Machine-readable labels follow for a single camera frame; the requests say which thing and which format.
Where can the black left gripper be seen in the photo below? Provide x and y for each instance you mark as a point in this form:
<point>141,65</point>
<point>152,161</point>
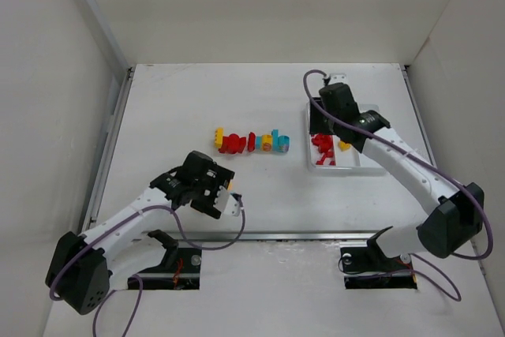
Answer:
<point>215,193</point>

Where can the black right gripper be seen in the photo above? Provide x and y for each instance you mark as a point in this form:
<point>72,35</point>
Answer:
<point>316,118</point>

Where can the orange yellow lego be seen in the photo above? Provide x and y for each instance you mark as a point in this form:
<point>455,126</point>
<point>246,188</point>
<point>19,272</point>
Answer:
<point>343,146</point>

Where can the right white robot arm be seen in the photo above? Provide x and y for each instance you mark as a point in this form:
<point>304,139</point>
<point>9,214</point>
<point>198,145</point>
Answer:
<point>454,212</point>

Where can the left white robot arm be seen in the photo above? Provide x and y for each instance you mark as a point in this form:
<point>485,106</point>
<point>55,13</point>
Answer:
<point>86,267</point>

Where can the red legos in tray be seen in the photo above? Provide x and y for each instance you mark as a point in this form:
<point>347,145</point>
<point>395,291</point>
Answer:
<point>324,150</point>

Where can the white sorting tray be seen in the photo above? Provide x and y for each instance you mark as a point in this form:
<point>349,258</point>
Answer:
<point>349,163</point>

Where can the red rounded lego assembly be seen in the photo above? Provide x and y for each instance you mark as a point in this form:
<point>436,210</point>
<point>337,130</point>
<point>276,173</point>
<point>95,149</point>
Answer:
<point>235,144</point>

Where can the yellow 2x4 lego brick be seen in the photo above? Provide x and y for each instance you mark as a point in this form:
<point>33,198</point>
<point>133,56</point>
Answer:
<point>218,140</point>

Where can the teal and yellow lego assembly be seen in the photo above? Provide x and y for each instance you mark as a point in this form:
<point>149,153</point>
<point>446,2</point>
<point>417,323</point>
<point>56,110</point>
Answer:
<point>272,142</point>

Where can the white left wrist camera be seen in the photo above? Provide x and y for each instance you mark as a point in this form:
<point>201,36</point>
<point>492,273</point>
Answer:
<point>228,203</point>

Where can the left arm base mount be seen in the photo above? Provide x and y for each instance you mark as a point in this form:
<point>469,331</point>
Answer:
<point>178,268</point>

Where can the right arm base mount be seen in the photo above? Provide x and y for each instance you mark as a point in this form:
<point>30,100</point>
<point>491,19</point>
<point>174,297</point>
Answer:
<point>365,269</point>

